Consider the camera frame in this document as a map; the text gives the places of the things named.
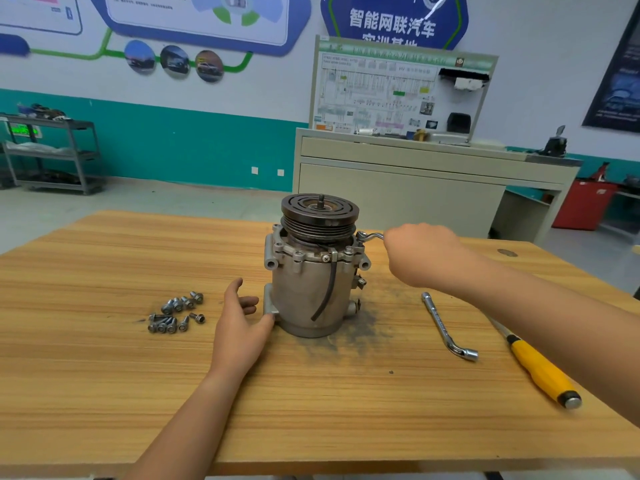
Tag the person's left hand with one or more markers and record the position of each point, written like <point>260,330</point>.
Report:
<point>239,339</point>

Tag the person's right hand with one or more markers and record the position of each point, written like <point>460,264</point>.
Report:
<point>430,257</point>

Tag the person's left thumb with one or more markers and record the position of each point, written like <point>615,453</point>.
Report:
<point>265,322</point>

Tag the person's right fingers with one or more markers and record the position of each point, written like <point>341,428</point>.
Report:
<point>392,244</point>

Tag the silver bent socket wrench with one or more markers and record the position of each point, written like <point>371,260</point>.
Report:
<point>442,327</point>
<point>371,237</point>

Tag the grey metal car compressor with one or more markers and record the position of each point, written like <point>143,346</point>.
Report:
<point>310,274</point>

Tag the person's left forearm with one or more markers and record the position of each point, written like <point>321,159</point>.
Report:
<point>190,424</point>

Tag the person's right forearm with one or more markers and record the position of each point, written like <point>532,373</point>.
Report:
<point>560,319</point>

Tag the beige training bench cabinet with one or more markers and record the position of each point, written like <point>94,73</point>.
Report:
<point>400,189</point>

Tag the pile of silver bolts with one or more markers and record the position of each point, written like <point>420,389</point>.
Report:
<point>172,314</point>

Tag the white wiring diagram board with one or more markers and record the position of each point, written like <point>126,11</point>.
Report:
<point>380,89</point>

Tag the black device on bench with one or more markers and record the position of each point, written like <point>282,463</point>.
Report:
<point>554,144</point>

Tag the red bin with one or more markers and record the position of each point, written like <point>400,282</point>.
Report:
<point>582,204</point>

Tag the grey metal shelf cart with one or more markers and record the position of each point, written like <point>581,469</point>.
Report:
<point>75,154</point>

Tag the parts on shelf cart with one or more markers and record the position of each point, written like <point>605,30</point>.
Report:
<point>45,112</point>

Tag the blue hexagon wall sign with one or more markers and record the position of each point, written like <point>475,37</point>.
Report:
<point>395,19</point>

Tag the dark wall poster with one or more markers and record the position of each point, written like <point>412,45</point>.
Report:
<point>617,79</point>

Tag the blue framed wall graphic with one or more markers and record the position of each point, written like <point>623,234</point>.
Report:
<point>200,24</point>

